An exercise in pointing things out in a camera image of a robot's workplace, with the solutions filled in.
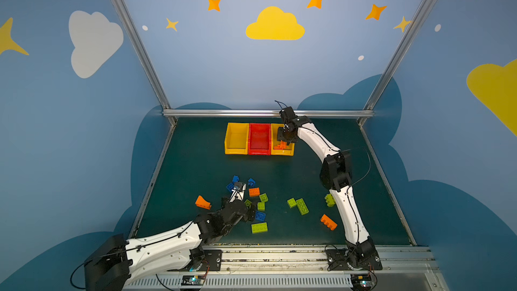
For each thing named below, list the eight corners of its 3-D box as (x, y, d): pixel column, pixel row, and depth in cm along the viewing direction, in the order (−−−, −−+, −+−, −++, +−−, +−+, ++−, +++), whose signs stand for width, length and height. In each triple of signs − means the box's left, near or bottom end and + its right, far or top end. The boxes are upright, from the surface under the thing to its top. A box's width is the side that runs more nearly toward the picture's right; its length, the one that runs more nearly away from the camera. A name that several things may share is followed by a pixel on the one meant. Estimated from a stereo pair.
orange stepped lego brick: (318, 219, 86) (320, 218, 84) (322, 214, 87) (323, 213, 85) (332, 231, 83) (334, 230, 81) (336, 226, 84) (338, 224, 82)
